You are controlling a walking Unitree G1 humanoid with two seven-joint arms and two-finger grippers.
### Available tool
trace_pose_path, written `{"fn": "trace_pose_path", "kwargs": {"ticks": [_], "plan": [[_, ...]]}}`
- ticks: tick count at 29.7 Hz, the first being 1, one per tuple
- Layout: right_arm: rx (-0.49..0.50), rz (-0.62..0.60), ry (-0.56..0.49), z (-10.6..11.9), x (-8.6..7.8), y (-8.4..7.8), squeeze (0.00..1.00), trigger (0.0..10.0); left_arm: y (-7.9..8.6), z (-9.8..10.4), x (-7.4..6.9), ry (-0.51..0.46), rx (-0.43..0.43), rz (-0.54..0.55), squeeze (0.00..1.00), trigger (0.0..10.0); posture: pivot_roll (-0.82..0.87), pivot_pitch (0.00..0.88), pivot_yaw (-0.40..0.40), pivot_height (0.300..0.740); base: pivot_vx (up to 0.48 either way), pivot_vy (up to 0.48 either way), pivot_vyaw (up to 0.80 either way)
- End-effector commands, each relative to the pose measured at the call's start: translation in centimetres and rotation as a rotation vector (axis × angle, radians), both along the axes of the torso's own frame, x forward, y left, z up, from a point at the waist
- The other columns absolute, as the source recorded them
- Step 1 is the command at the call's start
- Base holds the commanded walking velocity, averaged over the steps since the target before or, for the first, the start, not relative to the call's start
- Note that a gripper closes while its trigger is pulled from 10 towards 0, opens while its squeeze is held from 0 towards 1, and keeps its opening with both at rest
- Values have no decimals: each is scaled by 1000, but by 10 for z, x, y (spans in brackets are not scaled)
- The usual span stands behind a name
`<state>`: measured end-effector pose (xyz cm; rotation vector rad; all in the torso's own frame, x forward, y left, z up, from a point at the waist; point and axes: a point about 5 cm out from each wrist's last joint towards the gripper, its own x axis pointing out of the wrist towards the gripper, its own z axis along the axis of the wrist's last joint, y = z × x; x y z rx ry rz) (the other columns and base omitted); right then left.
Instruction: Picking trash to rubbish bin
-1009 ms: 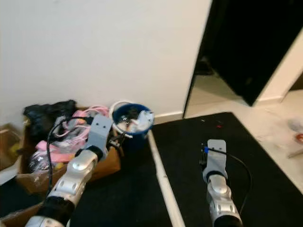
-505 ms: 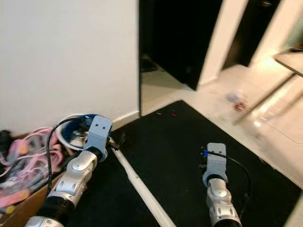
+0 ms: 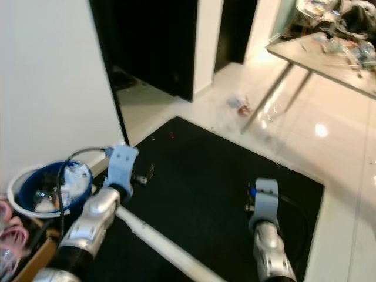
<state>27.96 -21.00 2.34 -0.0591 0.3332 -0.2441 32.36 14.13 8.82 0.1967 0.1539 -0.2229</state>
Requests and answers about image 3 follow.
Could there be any white crumpled trash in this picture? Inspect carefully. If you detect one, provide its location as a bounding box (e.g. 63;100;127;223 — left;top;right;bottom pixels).
61;164;93;204

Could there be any white plastic bag trash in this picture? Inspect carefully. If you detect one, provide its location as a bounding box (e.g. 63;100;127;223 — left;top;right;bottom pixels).
227;95;248;110

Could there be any blue rubbish bin white rim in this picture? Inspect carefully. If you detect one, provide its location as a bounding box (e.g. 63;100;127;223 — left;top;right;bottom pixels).
6;161;95;220

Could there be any black rug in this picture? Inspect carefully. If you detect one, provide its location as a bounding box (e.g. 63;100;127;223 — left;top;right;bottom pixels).
94;116;325;282

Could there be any white pole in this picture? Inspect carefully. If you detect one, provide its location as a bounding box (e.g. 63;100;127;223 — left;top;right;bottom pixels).
114;205;213;282

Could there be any brown cardboard box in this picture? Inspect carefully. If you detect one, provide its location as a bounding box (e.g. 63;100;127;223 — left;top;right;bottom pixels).
14;234;60;282

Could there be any light wooden table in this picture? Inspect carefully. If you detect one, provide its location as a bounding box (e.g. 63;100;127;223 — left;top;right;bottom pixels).
240;32;376;134

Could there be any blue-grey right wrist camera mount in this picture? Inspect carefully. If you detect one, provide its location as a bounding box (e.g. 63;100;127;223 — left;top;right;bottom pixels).
248;177;280;233

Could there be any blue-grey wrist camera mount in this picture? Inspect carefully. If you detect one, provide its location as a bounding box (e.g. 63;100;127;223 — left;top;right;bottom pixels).
105;143;139;198
248;177;280;233

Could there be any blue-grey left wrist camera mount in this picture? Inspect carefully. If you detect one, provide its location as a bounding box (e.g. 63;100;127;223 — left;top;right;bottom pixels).
105;143;139;198

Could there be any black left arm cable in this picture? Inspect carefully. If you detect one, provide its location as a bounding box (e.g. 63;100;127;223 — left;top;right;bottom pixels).
57;146;113;207

